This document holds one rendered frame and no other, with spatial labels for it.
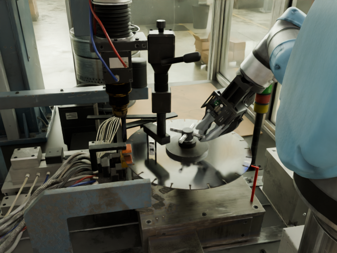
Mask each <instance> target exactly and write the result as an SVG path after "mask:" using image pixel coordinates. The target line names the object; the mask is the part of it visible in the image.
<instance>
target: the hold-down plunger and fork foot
mask: <svg viewBox="0 0 337 253"><path fill-rule="evenodd" d="M143 131H144V132H145V133H146V142H147V149H149V136H150V137H151V138H152V139H154V148H155V149H156V142H158V143H159V144H160V145H161V146H162V145H165V144H168V143H170V142H171V136H170V135H169V134H167V133H166V114H156V125H155V124H153V123H152V122H150V123H146V124H143Z"/></svg>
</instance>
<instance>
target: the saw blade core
mask: <svg viewBox="0 0 337 253"><path fill-rule="evenodd" d="M171 121H172V122H171ZM199 122H201V120H199ZM199 122H198V120H195V119H185V121H184V119H171V120H166V133H167V134H169V135H170V136H171V137H174V136H177V135H181V134H180V133H176V132H171V131H170V128H176V129H181V130H182V129H183V128H189V127H190V126H191V125H192V124H193V123H194V124H195V125H197V124H198V123H199ZM195 127H196V126H195ZM195 127H194V128H193V130H194V133H198V131H199V130H196V129H195ZM232 134H233V135H232ZM150 141H154V139H152V138H151V137H150V136H149V142H150ZM207 143H208V145H209V150H208V152H207V154H206V155H205V156H203V157H201V158H199V159H195V160H181V159H177V158H175V157H173V156H171V155H170V154H168V153H167V151H166V148H165V145H162V146H161V145H160V144H159V143H158V142H156V149H155V148H154V149H150V148H149V149H147V142H146V133H145V132H144V131H143V128H140V129H139V130H137V131H136V132H134V133H133V134H132V135H131V136H130V137H129V138H128V139H127V141H126V144H131V150H132V152H131V153H124V155H123V156H124V160H125V162H126V164H127V166H128V167H129V168H130V169H131V170H132V171H133V172H134V173H135V174H136V175H138V176H139V177H141V178H143V179H147V178H150V180H151V183H152V182H153V183H154V184H156V185H160V186H163V187H167V188H170V186H171V184H172V186H171V188H172V189H180V190H190V187H189V185H191V190H204V189H209V187H210V188H216V187H220V186H223V185H226V184H228V183H231V182H233V181H235V180H236V179H238V178H240V176H242V175H243V174H244V173H245V172H246V171H247V170H248V168H249V167H250V164H251V163H247V162H245V161H249V162H251V161H252V152H251V149H250V147H249V145H248V144H247V142H246V141H245V140H244V139H243V138H242V137H241V136H240V135H238V134H237V133H235V132H234V131H232V132H230V133H228V134H225V135H222V136H220V137H218V138H215V139H213V140H210V141H207ZM246 157H247V158H246ZM155 179H156V180H155ZM223 180H224V181H223ZM207 184H209V186H208V185H207Z"/></svg>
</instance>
